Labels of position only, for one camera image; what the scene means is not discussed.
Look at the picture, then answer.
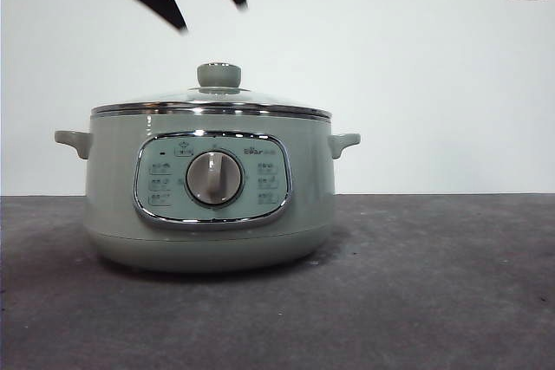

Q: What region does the glass lid with green knob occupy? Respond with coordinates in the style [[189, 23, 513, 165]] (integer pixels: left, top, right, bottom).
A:
[[90, 62, 334, 122]]

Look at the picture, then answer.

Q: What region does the pale green electric pot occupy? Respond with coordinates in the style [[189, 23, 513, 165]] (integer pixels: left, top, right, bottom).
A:
[[53, 113, 362, 275]]

